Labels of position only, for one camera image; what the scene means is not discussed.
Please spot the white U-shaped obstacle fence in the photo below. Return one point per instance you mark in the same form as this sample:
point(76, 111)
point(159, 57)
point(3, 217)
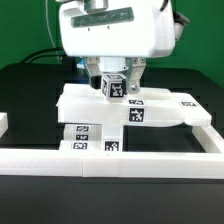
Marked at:
point(83, 163)

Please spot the white block left edge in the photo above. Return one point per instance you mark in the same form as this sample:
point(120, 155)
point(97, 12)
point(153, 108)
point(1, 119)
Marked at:
point(3, 123)

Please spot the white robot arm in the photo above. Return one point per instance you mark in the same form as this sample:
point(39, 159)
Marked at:
point(118, 64)

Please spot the white chair back frame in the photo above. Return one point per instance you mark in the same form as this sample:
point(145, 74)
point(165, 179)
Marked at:
point(151, 107)

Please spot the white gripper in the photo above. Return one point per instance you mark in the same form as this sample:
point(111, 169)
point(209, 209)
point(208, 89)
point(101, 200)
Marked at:
point(127, 28)

